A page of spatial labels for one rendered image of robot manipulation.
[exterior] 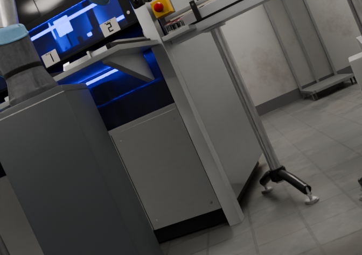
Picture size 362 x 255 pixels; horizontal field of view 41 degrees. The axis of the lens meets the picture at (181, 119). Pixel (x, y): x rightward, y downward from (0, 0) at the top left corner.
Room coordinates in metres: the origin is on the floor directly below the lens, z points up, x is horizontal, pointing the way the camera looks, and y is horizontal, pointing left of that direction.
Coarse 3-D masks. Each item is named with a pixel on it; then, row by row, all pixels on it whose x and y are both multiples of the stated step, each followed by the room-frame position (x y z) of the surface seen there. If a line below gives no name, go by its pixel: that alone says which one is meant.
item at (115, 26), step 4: (108, 20) 2.15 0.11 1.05; (112, 20) 2.15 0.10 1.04; (116, 20) 2.14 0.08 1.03; (104, 24) 2.16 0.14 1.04; (108, 24) 2.16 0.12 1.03; (112, 24) 2.15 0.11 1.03; (116, 24) 2.14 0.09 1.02; (104, 28) 2.16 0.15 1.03; (112, 28) 2.15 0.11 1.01; (116, 28) 2.15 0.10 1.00; (104, 32) 2.17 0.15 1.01; (108, 32) 2.16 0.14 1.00; (112, 32) 2.15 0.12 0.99
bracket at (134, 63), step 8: (120, 56) 1.90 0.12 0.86; (128, 56) 1.97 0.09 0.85; (136, 56) 2.04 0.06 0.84; (144, 56) 2.12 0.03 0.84; (104, 64) 1.82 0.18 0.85; (112, 64) 1.84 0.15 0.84; (120, 64) 1.87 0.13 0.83; (128, 64) 1.94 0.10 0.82; (136, 64) 2.01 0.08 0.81; (144, 64) 2.08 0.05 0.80; (128, 72) 1.95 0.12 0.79; (136, 72) 1.98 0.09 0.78; (144, 72) 2.05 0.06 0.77; (144, 80) 2.08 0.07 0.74
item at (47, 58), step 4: (48, 52) 2.27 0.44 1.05; (52, 52) 2.27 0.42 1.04; (56, 52) 2.26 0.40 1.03; (44, 56) 2.29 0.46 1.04; (48, 56) 2.28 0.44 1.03; (52, 56) 2.27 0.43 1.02; (56, 56) 2.27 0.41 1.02; (44, 60) 2.29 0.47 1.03; (48, 60) 2.28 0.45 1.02; (52, 60) 2.27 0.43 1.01; (56, 60) 2.27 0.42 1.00; (48, 64) 2.28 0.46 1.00; (52, 64) 2.28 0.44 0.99
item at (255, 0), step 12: (204, 0) 2.14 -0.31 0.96; (216, 0) 2.09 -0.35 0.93; (228, 0) 2.08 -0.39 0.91; (240, 0) 2.06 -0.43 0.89; (252, 0) 2.04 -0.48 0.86; (264, 0) 2.04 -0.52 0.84; (180, 12) 2.18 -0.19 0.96; (192, 12) 2.14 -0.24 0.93; (204, 12) 2.12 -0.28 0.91; (216, 12) 2.10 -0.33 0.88; (228, 12) 2.08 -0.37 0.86; (240, 12) 2.10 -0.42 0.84; (192, 24) 2.14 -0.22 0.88; (204, 24) 2.13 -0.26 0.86; (180, 36) 2.17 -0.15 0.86; (192, 36) 2.21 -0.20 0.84
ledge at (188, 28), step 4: (180, 28) 2.05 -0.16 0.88; (184, 28) 2.05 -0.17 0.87; (188, 28) 2.04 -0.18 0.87; (192, 28) 2.08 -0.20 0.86; (196, 28) 2.14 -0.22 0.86; (172, 32) 2.07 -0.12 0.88; (176, 32) 2.06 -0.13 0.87; (180, 32) 2.05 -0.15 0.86; (184, 32) 2.09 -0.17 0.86; (164, 36) 2.08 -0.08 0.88; (168, 36) 2.07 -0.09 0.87; (172, 36) 2.07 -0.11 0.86; (176, 36) 2.10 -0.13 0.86; (164, 40) 2.08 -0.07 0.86; (168, 40) 2.12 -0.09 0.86
